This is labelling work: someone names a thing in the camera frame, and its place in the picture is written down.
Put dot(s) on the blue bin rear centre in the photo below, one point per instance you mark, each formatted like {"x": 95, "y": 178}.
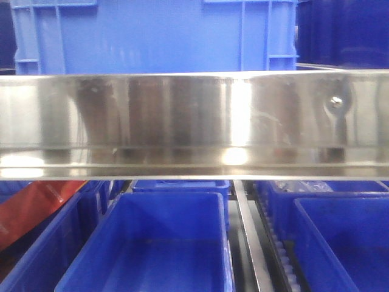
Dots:
{"x": 185, "y": 186}

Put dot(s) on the blue bin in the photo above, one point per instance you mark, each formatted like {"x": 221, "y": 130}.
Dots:
{"x": 156, "y": 242}
{"x": 185, "y": 186}
{"x": 38, "y": 260}
{"x": 342, "y": 243}
{"x": 277, "y": 197}

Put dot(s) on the blue bin rear right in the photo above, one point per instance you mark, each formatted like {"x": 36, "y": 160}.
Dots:
{"x": 277, "y": 197}

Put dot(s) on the blue bin centre lower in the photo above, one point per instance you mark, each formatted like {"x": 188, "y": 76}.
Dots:
{"x": 156, "y": 242}

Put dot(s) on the blue bin right lower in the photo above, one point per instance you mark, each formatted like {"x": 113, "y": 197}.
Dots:
{"x": 342, "y": 243}

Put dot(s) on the large blue crate upper shelf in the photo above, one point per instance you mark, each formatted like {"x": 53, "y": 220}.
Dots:
{"x": 114, "y": 37}

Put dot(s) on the blue bin left lower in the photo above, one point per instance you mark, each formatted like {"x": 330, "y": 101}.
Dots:
{"x": 38, "y": 260}

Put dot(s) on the roller track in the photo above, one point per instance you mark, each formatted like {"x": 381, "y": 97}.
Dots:
{"x": 289, "y": 275}

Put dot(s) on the dark blue crate upper right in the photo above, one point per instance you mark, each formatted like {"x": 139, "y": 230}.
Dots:
{"x": 352, "y": 34}

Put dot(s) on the red package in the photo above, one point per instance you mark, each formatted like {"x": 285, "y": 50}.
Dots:
{"x": 32, "y": 205}

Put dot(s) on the stainless steel shelf rail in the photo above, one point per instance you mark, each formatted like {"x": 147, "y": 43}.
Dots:
{"x": 317, "y": 124}

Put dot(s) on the steel divider rail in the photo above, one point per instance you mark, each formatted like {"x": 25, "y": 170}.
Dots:
{"x": 256, "y": 254}

